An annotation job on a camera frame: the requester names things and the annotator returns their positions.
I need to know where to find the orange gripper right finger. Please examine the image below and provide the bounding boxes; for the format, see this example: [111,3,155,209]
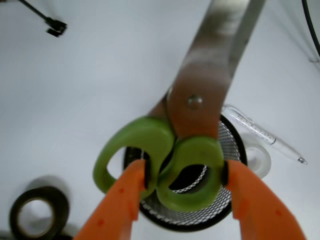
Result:
[224,160,306,240]

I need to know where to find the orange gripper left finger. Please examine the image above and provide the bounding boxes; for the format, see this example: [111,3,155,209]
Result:
[74,159,146,240]

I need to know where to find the thin black cable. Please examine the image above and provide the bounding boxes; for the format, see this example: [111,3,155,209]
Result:
[301,0,320,57]

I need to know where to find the black mesh pen holder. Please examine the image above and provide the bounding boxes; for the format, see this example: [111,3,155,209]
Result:
[122,116,247,232]

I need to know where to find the black cable with connector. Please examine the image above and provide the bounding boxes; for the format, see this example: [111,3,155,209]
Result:
[18,0,68,38]

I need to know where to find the white clear pen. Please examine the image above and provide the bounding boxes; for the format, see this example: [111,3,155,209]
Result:
[222,104,308,165]

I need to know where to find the clear tape roll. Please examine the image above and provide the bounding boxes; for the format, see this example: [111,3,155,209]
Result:
[240,133,272,179]

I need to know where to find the green handled scissors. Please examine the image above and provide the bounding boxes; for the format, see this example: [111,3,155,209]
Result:
[93,0,265,212]

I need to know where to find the black tape roll lower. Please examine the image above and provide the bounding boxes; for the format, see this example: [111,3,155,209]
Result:
[9,186,70,240]

